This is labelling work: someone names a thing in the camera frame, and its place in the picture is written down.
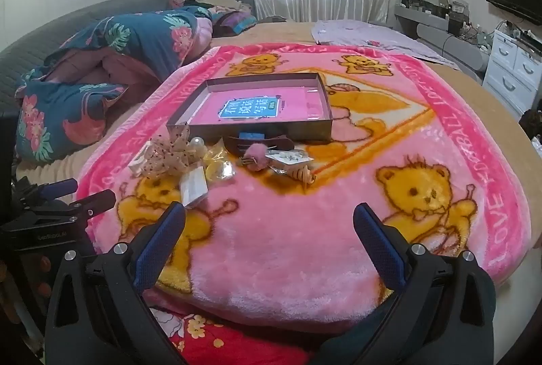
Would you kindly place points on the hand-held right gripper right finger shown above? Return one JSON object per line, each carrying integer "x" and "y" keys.
{"x": 379, "y": 248}

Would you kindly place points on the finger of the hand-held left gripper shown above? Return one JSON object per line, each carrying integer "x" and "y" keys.
{"x": 93, "y": 204}
{"x": 59, "y": 188}

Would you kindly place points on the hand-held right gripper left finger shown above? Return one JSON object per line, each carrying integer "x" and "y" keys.
{"x": 159, "y": 248}

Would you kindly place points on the small white box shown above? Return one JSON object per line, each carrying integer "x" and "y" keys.
{"x": 194, "y": 187}

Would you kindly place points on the orange hair claw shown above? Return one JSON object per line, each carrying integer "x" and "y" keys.
{"x": 305, "y": 176}

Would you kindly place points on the pink pom-pom hair clip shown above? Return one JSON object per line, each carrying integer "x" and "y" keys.
{"x": 256, "y": 155}

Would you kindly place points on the grey cardboard box tray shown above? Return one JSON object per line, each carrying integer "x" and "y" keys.
{"x": 262, "y": 132}

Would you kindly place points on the beige lace bow hair clip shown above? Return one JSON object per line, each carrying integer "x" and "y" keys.
{"x": 169, "y": 155}

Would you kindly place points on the round yellow packet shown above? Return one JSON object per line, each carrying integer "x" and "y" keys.
{"x": 220, "y": 171}

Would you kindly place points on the pink bear printed blanket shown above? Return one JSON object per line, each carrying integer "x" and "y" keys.
{"x": 275, "y": 242}

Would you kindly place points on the red floral blanket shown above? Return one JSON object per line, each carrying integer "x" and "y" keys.
{"x": 220, "y": 339}

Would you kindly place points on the yellow plastic packet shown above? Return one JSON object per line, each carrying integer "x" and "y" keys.
{"x": 216, "y": 153}

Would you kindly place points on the brown hair clip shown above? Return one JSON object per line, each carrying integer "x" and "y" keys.
{"x": 279, "y": 144}

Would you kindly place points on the blue rectangular hair clip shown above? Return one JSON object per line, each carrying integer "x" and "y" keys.
{"x": 250, "y": 136}

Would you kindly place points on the grey padded headboard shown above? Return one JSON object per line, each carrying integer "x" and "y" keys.
{"x": 63, "y": 26}

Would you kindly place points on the blue floral quilt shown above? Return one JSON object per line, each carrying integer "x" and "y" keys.
{"x": 127, "y": 34}

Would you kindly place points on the lilac blanket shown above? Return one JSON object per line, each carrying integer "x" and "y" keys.
{"x": 372, "y": 36}

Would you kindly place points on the grey dressing table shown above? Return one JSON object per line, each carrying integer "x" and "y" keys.
{"x": 436, "y": 39}

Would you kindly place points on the white drawer cabinet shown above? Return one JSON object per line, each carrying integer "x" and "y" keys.
{"x": 512, "y": 70}

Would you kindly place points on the purple striped pillow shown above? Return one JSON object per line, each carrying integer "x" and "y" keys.
{"x": 235, "y": 22}

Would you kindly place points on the black box on dresser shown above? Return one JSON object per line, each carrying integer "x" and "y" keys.
{"x": 456, "y": 24}

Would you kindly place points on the tan bed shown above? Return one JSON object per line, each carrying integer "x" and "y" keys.
{"x": 275, "y": 33}

